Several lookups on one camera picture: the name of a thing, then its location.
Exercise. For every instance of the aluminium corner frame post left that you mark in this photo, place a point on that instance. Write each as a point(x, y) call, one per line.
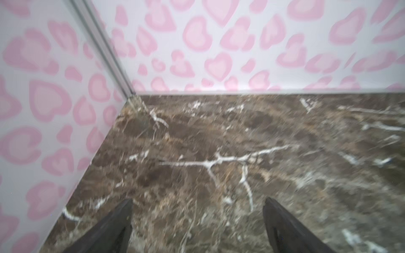
point(87, 18)

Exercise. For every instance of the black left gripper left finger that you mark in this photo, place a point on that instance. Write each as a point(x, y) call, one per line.
point(110, 235)

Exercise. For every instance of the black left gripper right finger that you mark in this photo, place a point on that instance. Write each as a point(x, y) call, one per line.
point(287, 234)

